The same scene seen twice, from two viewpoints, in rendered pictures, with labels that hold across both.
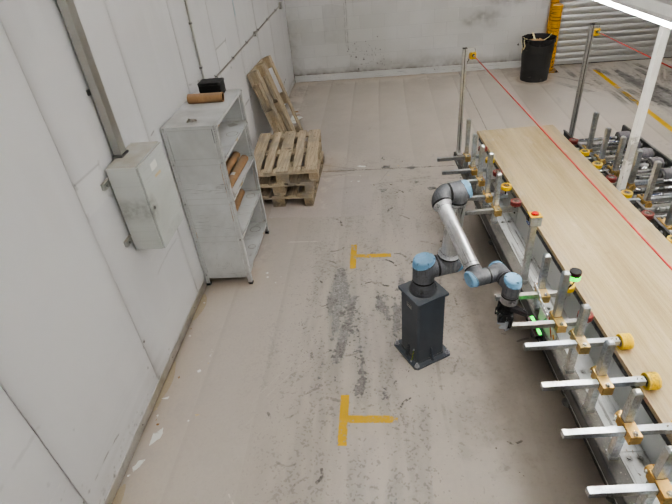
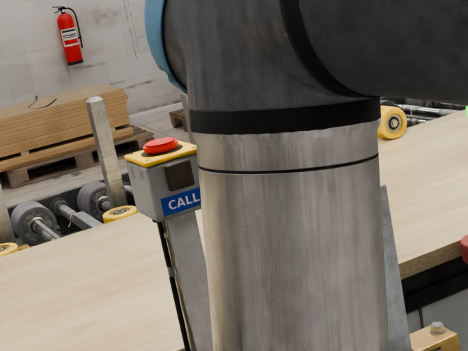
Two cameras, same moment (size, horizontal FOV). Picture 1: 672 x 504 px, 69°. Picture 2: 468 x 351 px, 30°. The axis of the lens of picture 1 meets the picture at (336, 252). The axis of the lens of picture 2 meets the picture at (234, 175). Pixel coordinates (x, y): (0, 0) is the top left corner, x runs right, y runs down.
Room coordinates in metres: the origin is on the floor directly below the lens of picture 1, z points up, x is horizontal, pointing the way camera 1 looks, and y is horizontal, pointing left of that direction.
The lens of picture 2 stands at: (2.85, -0.32, 1.42)
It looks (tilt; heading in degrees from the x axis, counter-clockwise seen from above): 14 degrees down; 243
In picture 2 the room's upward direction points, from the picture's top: 11 degrees counter-clockwise
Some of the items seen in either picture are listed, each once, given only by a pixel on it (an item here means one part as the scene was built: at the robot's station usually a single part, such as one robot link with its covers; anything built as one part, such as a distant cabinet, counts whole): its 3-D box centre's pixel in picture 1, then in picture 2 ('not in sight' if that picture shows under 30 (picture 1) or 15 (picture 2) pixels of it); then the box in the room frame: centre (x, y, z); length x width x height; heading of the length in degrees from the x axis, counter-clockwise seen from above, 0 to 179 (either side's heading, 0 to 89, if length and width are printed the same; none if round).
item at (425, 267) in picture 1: (424, 267); not in sight; (2.63, -0.59, 0.79); 0.17 x 0.15 x 0.18; 102
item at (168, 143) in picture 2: not in sight; (161, 148); (2.48, -1.21, 1.22); 0.04 x 0.04 x 0.02
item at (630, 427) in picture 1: (627, 426); not in sight; (1.20, -1.15, 0.95); 0.13 x 0.06 x 0.05; 177
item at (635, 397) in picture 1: (623, 427); not in sight; (1.23, -1.15, 0.91); 0.03 x 0.03 x 0.48; 87
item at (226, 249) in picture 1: (223, 189); not in sight; (4.13, 0.97, 0.78); 0.90 x 0.45 x 1.55; 173
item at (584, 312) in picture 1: (576, 340); not in sight; (1.73, -1.17, 0.93); 0.03 x 0.03 x 0.48; 87
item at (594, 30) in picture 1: (582, 88); not in sight; (4.47, -2.43, 1.25); 0.15 x 0.08 x 1.10; 177
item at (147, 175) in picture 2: (534, 219); (168, 182); (2.48, -1.21, 1.18); 0.07 x 0.07 x 0.08; 87
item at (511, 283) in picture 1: (511, 286); not in sight; (1.95, -0.89, 1.14); 0.10 x 0.09 x 0.12; 12
